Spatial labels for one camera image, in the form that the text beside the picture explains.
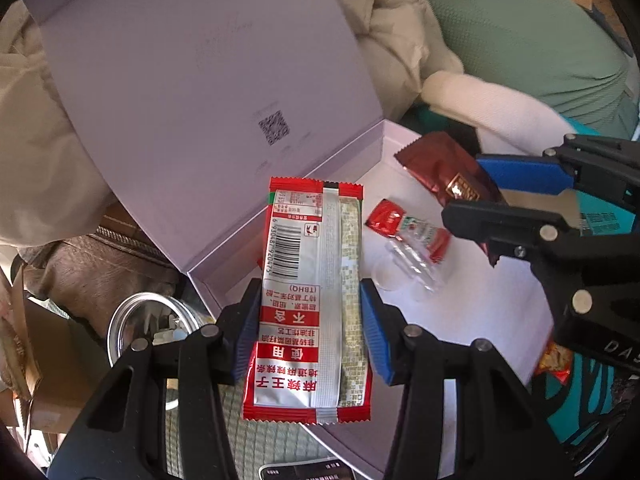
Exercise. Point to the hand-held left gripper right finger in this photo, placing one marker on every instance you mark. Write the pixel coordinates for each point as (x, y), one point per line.
(374, 332)

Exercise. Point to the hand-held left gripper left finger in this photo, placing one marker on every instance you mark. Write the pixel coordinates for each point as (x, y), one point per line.
(245, 347)

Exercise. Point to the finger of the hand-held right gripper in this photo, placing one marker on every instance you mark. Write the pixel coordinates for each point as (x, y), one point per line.
(480, 217)
(520, 174)

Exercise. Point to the dark red foil packet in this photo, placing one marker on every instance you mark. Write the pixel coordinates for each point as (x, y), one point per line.
(445, 165)

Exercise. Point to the large red white snack packet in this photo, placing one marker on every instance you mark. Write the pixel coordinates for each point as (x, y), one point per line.
(310, 300)

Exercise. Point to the small red green-label sauce packet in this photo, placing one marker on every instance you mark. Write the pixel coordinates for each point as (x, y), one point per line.
(395, 220)

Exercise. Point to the lavender lidded cardboard box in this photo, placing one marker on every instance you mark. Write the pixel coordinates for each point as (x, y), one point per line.
(175, 85)

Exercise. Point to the orange snack packet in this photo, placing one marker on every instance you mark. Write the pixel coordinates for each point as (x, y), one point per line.
(555, 362)

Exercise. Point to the clear plastic wrapper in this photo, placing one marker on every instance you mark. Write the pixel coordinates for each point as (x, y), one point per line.
(410, 265)

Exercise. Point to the teal printed bag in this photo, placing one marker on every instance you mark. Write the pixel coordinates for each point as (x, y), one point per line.
(585, 410)

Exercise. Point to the green woven mat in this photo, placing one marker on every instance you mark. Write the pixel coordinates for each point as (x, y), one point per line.
(270, 445)

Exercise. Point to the clear plastic jar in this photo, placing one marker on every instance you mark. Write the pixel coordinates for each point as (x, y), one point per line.
(145, 320)

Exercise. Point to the green knit cushion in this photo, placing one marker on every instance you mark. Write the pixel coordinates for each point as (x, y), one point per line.
(525, 30)

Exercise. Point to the brown fabric bag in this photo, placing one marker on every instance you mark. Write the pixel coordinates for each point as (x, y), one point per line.
(100, 270)

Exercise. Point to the cream quilted jacket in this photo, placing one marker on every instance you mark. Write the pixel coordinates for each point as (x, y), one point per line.
(395, 35)

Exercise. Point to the open plain cardboard box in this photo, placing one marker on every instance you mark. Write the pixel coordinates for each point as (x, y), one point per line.
(45, 360)

